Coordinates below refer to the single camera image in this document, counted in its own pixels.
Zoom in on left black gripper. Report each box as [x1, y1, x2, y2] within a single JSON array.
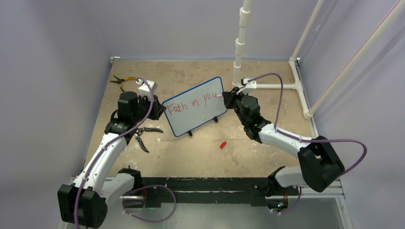
[[132, 94, 165, 123]]

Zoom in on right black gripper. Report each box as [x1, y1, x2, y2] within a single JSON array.
[[224, 87, 250, 126]]

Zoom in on blue framed whiteboard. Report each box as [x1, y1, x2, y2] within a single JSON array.
[[162, 76, 227, 137]]

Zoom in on red marker cap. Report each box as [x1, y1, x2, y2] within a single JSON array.
[[219, 141, 227, 149]]

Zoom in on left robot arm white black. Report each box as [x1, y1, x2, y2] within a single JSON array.
[[57, 92, 166, 229]]

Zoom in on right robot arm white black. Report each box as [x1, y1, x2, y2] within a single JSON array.
[[222, 87, 345, 196]]

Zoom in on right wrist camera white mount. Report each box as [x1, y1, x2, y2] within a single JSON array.
[[236, 78, 257, 94]]

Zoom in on black handled cutters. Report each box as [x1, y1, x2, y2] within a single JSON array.
[[134, 127, 164, 153]]

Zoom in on yellow handled pliers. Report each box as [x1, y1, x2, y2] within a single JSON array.
[[109, 75, 137, 93]]

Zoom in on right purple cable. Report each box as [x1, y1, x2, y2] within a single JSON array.
[[246, 73, 368, 216]]

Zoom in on purple cable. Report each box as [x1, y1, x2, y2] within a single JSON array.
[[246, 73, 368, 216], [73, 77, 177, 229]]

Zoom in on white PVC pipe frame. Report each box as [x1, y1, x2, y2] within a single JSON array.
[[231, 0, 405, 120]]

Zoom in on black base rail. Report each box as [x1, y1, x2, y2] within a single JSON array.
[[111, 167, 299, 209]]

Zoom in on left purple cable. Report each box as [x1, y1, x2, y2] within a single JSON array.
[[73, 77, 177, 229]]

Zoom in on aluminium frame rail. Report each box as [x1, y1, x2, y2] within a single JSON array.
[[289, 57, 353, 229]]

